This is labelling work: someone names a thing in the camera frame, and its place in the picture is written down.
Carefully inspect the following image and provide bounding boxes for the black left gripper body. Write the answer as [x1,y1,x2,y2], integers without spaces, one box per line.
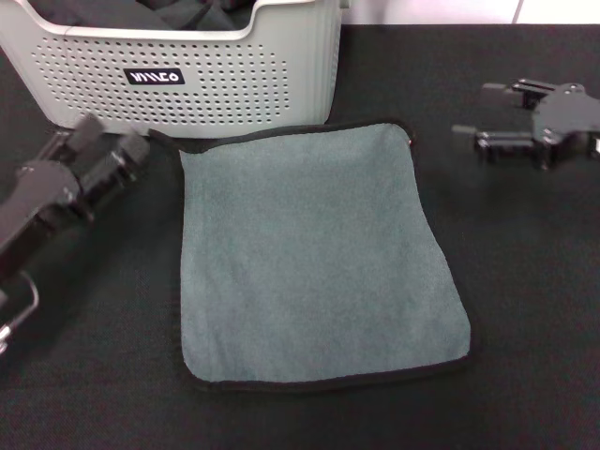
[0,157,98,283]

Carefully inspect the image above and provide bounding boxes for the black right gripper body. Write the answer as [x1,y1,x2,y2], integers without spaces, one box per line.
[531,82,600,173]

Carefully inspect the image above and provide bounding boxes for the yellow grey towel black trim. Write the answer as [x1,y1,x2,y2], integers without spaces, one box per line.
[148,117,484,393]

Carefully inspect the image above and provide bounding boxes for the grey perforated plastic storage box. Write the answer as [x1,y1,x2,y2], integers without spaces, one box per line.
[0,0,351,140]

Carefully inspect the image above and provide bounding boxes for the black tablecloth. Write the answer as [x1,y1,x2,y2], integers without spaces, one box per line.
[0,22,600,450]

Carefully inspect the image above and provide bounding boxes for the dark crumpled cloth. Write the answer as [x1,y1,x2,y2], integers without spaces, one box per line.
[32,0,259,32]

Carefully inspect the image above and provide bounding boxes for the left gripper cable with plug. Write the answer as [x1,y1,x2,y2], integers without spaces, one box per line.
[0,274,41,353]

